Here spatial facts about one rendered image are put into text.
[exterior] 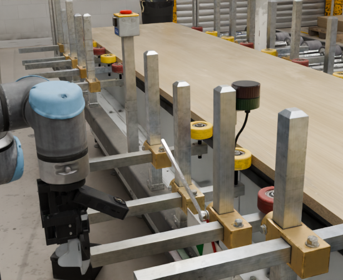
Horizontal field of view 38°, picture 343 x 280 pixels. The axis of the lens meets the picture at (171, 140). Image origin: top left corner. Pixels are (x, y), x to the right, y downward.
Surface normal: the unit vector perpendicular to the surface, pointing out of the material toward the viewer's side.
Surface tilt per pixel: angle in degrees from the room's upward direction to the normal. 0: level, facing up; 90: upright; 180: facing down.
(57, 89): 5
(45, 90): 5
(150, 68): 90
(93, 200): 91
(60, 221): 90
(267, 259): 90
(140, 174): 0
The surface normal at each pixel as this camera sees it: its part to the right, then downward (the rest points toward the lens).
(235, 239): 0.33, 0.32
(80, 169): 0.80, 0.19
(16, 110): 0.50, 0.18
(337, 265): -0.94, 0.14
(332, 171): -0.03, -0.94
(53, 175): -0.27, 0.35
